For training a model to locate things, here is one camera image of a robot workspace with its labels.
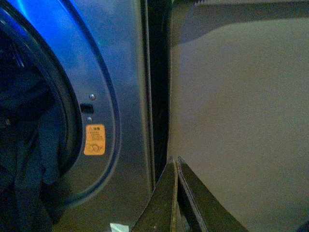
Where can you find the orange warning sticker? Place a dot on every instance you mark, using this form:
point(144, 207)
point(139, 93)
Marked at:
point(95, 140)

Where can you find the grey front-load washing machine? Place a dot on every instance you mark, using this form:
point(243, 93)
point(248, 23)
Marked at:
point(102, 47)

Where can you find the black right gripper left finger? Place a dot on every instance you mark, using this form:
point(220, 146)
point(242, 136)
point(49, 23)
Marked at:
point(160, 214)

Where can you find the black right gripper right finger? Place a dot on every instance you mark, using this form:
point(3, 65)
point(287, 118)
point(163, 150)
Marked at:
point(200, 207)

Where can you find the dark navy mesh garment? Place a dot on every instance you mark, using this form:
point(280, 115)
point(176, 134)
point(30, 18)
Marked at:
point(31, 132)

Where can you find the black rubber door gasket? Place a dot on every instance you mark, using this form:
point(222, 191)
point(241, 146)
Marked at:
point(28, 39)

